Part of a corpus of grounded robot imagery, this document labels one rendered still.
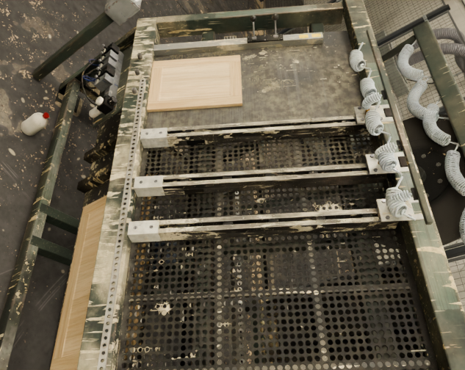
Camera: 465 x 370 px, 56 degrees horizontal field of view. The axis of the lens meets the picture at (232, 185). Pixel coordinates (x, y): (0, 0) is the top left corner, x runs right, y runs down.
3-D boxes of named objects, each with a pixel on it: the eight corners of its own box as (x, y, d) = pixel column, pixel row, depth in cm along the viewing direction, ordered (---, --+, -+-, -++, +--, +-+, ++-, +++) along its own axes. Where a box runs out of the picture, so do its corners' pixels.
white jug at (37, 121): (22, 118, 265) (41, 103, 256) (37, 127, 272) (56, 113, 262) (17, 131, 260) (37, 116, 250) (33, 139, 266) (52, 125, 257)
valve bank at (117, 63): (86, 50, 249) (114, 28, 237) (106, 65, 258) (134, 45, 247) (69, 114, 220) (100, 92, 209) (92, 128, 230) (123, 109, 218)
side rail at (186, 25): (161, 32, 269) (156, 16, 260) (339, 18, 263) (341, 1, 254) (160, 38, 265) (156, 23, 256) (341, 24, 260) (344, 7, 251)
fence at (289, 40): (155, 50, 250) (153, 45, 247) (321, 37, 245) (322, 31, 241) (154, 56, 247) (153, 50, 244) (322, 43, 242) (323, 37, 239)
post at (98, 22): (34, 69, 287) (109, 6, 251) (42, 75, 291) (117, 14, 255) (31, 75, 284) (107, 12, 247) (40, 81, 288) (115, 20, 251)
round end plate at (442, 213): (332, 145, 269) (469, 86, 230) (336, 150, 272) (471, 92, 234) (355, 264, 223) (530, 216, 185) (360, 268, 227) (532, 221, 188)
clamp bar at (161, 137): (145, 136, 213) (132, 100, 193) (390, 120, 207) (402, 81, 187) (143, 151, 207) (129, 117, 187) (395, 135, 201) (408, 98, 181)
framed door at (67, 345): (86, 208, 249) (83, 206, 247) (154, 173, 222) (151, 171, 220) (52, 376, 198) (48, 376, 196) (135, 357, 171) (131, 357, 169)
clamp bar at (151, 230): (134, 225, 184) (117, 194, 165) (418, 210, 178) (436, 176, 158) (131, 247, 179) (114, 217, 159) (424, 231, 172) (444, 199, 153)
